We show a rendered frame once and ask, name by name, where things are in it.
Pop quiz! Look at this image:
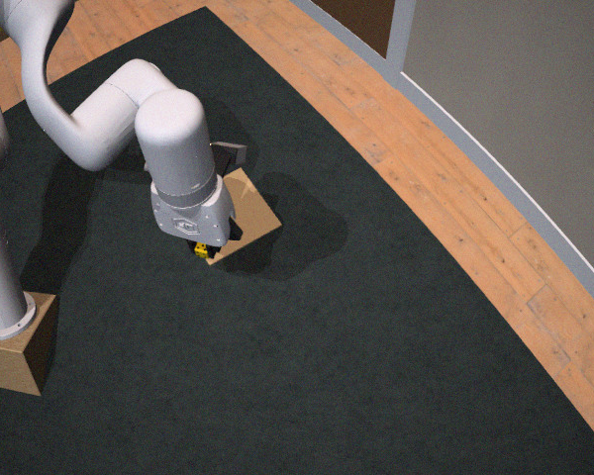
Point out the tan mat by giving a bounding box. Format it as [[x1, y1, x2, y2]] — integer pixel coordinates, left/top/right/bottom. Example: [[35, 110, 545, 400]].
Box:
[[205, 168, 282, 266]]

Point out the yellow die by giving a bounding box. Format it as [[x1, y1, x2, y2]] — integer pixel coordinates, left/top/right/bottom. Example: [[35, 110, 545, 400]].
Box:
[[195, 242, 209, 259]]

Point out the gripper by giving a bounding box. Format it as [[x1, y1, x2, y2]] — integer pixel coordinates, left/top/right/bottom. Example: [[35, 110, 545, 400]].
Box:
[[150, 174, 243, 259]]

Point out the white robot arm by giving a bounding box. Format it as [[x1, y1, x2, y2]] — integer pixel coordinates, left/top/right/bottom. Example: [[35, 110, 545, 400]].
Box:
[[0, 0, 247, 340]]

